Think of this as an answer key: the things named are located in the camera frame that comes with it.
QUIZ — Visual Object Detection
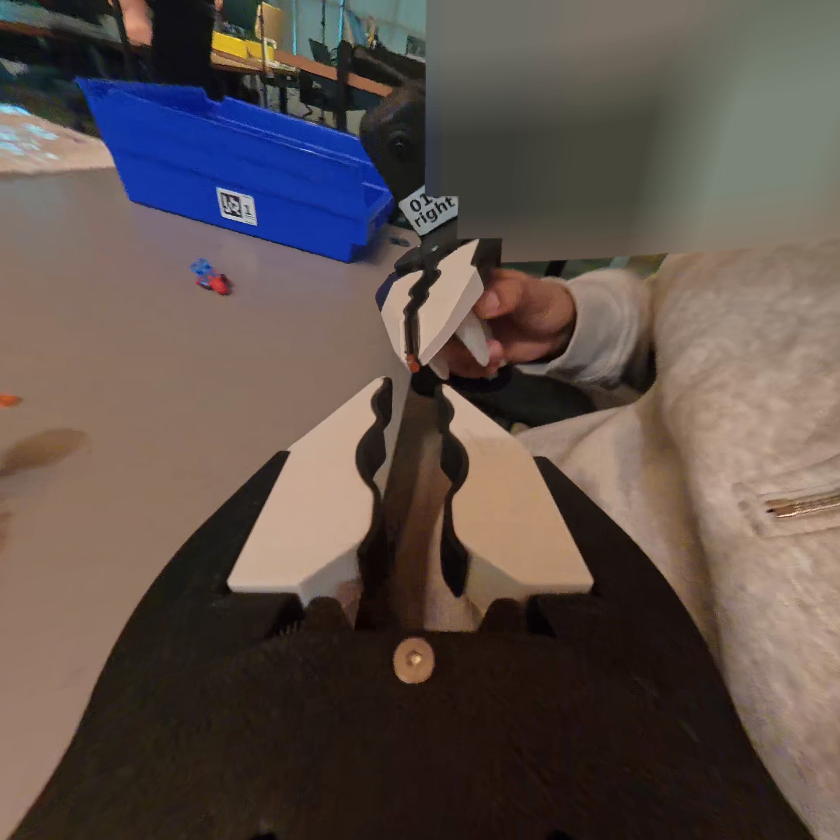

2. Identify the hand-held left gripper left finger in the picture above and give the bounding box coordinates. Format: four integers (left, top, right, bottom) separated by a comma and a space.
226, 376, 395, 616

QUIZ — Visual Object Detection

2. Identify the yellow box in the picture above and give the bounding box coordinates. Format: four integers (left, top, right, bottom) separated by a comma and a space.
210, 3, 290, 63

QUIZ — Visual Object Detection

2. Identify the wooden background desk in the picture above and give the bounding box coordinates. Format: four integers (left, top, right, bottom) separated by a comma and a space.
210, 47, 409, 96

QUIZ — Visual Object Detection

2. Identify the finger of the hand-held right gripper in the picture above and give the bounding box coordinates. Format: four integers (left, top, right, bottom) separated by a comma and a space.
415, 238, 485, 368
381, 272, 421, 373

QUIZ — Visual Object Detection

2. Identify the blue plastic bin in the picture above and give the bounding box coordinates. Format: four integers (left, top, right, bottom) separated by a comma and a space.
75, 77, 395, 263

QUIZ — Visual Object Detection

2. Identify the person's right forearm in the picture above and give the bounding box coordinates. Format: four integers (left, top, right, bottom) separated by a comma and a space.
525, 266, 658, 389

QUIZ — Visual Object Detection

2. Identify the red blue lego minifigure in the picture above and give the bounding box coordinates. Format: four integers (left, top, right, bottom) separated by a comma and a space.
190, 258, 232, 296

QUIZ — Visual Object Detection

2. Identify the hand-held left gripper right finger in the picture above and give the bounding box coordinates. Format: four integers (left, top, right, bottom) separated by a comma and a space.
435, 384, 595, 613

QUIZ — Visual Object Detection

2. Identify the person's right hand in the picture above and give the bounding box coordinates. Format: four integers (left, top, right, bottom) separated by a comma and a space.
433, 268, 578, 382

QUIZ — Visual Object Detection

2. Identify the printed paper sheet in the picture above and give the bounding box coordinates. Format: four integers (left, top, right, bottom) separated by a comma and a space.
0, 104, 116, 175

